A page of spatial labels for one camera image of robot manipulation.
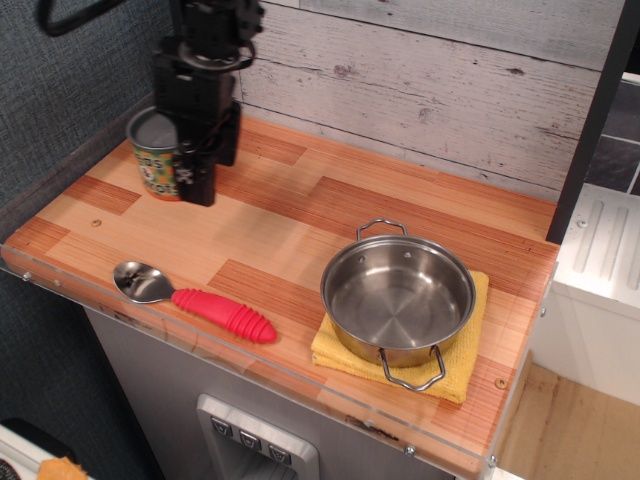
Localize stainless steel pot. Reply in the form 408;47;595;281
320;221;477;392

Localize orange cloth piece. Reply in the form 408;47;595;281
36;457;89;480

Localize dark right shelf post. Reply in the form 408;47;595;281
546;0;639;245

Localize yellow folded cloth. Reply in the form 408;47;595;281
311;271;489;404

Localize white toy sink unit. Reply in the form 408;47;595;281
527;72;640;409

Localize peas and carrots can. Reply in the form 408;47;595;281
126;107;180;201

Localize clear acrylic table edge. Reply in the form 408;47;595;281
2;240;558;479

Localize red handled metal spoon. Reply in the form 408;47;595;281
113;261;277;344

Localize grey ice dispenser panel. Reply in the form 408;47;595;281
196;394;320;479

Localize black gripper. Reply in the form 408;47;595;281
154;1;264;206

